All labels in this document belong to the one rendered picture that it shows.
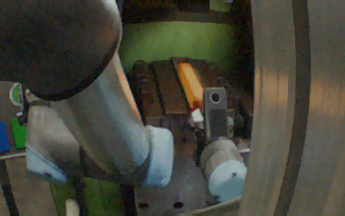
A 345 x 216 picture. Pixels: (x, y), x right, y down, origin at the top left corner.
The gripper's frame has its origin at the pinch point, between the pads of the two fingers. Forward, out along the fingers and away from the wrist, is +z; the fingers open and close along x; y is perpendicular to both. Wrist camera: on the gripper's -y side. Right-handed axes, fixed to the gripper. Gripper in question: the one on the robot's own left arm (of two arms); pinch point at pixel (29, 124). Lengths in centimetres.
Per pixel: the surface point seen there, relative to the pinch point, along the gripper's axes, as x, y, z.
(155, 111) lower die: -39.0, -0.8, 15.1
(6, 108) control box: 4.8, 6.7, 11.2
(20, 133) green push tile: 1.4, -0.2, 10.4
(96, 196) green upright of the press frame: -28, -19, 45
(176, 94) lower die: -47, 3, 19
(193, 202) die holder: -42, -25, 15
